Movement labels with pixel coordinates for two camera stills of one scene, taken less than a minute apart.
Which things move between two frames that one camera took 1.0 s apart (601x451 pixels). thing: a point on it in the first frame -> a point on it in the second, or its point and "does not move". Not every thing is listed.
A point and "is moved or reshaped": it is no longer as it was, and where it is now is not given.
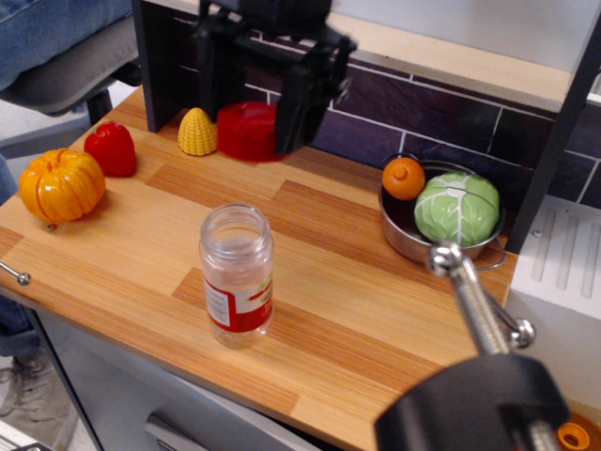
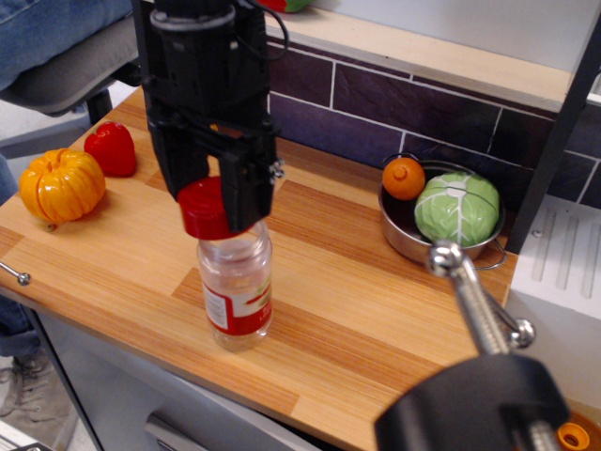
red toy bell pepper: [113, 146] does not move
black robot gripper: [294, 29] -> [206, 80]
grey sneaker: [31, 391] does not move
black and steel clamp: [498, 400] does not move
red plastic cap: [247, 132] is moved or reshaped
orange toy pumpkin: [61, 184] does not move
